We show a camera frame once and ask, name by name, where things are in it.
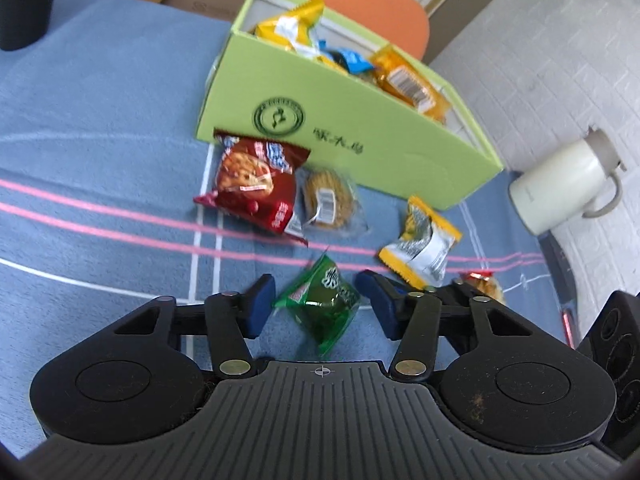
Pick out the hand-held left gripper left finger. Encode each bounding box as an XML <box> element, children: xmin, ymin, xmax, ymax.
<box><xmin>114</xmin><ymin>274</ymin><xmax>277</xmax><ymax>380</ymax></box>

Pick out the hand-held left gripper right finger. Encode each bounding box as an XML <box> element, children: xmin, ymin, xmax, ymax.
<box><xmin>356</xmin><ymin>270</ymin><xmax>533</xmax><ymax>381</ymax></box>

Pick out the green snack packet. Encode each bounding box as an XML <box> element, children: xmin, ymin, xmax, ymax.
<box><xmin>272</xmin><ymin>254</ymin><xmax>362</xmax><ymax>359</ymax></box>

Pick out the green cardboard box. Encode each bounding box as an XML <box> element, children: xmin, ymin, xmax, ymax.
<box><xmin>195</xmin><ymin>0</ymin><xmax>505</xmax><ymax>211</ymax></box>

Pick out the yellow silver snack packet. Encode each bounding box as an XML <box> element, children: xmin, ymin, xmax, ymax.
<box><xmin>378</xmin><ymin>195</ymin><xmax>464</xmax><ymax>292</ymax></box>

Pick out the small red snack packet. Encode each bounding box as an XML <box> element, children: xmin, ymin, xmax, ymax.
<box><xmin>457</xmin><ymin>270</ymin><xmax>507</xmax><ymax>307</ymax></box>

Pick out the clear wrapped round cookie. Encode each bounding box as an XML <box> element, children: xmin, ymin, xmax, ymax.
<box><xmin>295</xmin><ymin>167</ymin><xmax>372</xmax><ymax>234</ymax></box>

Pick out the red cookie packet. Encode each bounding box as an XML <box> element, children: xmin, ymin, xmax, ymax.
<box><xmin>193</xmin><ymin>128</ymin><xmax>312</xmax><ymax>249</ymax></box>

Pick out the white thermos jug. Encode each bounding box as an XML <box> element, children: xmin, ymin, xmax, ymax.
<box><xmin>508</xmin><ymin>127</ymin><xmax>627</xmax><ymax>237</ymax></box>

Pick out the orange snack packet white label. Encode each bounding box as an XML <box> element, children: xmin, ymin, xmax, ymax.
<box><xmin>369</xmin><ymin>44</ymin><xmax>452</xmax><ymax>124</ymax></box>

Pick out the blue snack packet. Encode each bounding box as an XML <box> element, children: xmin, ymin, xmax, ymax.
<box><xmin>319</xmin><ymin>39</ymin><xmax>377</xmax><ymax>77</ymax></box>

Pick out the blue printed tablecloth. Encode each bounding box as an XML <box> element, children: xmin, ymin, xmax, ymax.
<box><xmin>0</xmin><ymin>0</ymin><xmax>568</xmax><ymax>461</ymax></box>

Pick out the yellow crinkled snack packet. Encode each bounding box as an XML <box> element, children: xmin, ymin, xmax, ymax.
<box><xmin>254</xmin><ymin>0</ymin><xmax>327</xmax><ymax>55</ymax></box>

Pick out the orange chair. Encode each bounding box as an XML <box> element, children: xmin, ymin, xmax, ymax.
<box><xmin>294</xmin><ymin>0</ymin><xmax>432</xmax><ymax>62</ymax></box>

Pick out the black cup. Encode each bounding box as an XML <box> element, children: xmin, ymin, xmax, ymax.
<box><xmin>0</xmin><ymin>0</ymin><xmax>64</xmax><ymax>52</ymax></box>

